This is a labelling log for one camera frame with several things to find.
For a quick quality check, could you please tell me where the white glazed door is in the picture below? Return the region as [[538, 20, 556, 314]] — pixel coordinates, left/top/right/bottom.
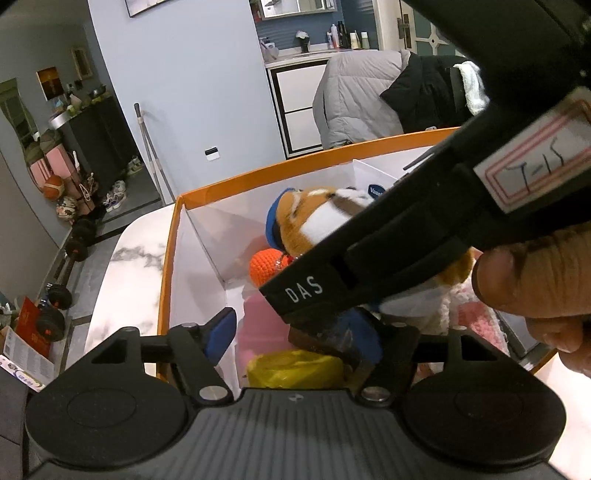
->
[[376, 0, 467, 58]]

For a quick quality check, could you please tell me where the orange wall painting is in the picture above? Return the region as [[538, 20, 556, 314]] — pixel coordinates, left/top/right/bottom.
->
[[36, 66, 63, 101]]

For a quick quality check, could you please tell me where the orange basketball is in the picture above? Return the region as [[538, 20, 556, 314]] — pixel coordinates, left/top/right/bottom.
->
[[43, 174, 65, 200]]

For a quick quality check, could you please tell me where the white lotion tube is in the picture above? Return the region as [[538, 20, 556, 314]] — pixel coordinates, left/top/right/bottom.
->
[[352, 159, 402, 199]]

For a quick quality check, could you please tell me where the grey down jacket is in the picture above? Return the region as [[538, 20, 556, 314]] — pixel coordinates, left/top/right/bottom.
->
[[313, 50, 411, 148]]

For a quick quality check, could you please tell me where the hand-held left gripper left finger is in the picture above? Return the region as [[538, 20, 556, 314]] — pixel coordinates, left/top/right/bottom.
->
[[88, 307, 237, 407]]

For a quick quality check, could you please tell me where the crochet bunny doll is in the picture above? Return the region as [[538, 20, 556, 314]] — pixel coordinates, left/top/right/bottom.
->
[[416, 277, 509, 356]]

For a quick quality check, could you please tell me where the pink bag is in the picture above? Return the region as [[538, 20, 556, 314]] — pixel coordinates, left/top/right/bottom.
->
[[25, 134, 75, 195]]

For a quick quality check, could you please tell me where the brown bear plush blue outfit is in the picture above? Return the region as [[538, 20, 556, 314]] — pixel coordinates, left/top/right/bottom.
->
[[265, 186, 476, 333]]

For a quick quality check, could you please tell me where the white vanity cabinet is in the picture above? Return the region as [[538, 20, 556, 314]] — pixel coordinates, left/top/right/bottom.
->
[[265, 51, 333, 160]]

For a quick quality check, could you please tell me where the person's right hand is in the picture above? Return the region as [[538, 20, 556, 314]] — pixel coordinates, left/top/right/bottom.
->
[[472, 224, 591, 376]]

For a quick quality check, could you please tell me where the black cabinet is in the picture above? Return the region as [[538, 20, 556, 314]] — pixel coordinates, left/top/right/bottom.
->
[[48, 95, 134, 185]]

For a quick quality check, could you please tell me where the wall mirror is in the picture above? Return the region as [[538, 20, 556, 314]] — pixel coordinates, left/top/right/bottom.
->
[[256, 0, 342, 21]]

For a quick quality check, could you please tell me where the pair of white sneakers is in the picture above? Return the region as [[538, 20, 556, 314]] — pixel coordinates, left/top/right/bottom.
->
[[102, 180, 127, 213]]

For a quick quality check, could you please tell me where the pale fleece blanket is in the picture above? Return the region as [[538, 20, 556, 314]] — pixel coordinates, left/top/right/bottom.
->
[[455, 60, 490, 116]]

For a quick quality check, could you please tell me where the black jacket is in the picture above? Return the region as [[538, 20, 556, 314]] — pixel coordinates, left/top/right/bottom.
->
[[380, 53, 467, 134]]

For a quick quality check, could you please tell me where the black dumbbell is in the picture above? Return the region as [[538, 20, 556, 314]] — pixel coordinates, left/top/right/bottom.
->
[[37, 284, 75, 342], [65, 217, 95, 261]]

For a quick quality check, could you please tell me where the pink rectangular case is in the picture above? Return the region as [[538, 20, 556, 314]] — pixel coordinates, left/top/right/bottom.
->
[[238, 293, 296, 361]]

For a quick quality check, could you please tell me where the yellow soap-like block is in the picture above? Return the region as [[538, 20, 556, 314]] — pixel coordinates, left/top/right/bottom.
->
[[246, 349, 345, 388]]

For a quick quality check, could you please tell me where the red cardboard box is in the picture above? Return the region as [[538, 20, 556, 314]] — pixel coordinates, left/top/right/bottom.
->
[[16, 295, 51, 358]]

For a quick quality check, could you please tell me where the orange cardboard box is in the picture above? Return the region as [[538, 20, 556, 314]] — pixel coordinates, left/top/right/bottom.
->
[[156, 127, 561, 393]]

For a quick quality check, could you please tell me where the grey mop handle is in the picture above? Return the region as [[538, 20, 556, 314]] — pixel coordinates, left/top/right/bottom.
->
[[134, 102, 176, 206]]

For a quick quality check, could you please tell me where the orange crochet ball with flower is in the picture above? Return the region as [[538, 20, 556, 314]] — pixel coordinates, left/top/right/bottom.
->
[[249, 248, 294, 284]]

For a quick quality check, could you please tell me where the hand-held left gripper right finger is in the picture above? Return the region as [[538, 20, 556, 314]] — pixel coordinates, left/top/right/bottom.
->
[[348, 308, 497, 407]]

